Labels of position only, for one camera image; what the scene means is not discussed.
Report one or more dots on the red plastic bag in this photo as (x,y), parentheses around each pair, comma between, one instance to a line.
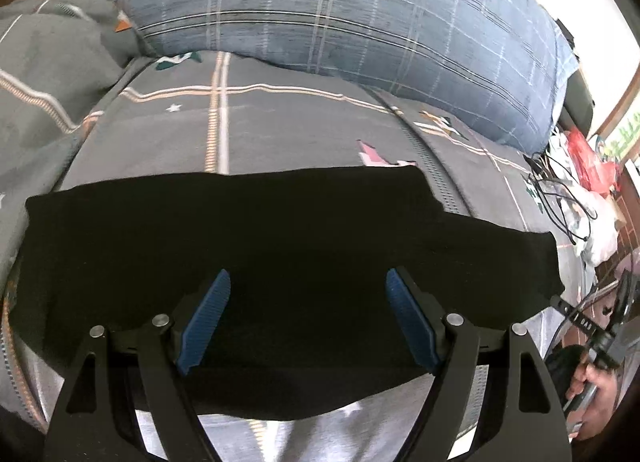
(587,162)

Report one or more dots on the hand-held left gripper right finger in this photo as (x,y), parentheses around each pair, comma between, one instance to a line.
(411,324)

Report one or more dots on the grey patterned quilt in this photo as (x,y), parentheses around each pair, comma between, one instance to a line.
(40,72)

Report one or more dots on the dark grey chair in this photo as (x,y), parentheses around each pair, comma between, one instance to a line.
(577,97)

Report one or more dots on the white plastic bag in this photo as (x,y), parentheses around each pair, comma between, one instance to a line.
(600,227)

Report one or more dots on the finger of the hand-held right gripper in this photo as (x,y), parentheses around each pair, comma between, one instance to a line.
(580,320)

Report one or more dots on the black pants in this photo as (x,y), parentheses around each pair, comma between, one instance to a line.
(300,242)

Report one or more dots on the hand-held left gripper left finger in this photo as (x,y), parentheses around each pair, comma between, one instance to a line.
(204,324)

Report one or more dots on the blue plaid pillow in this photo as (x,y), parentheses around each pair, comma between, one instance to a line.
(350,17)

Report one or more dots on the person's right hand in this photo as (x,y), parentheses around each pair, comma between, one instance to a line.
(597,394)

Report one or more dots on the grey patterned bed sheet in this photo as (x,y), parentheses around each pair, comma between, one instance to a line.
(310,127)

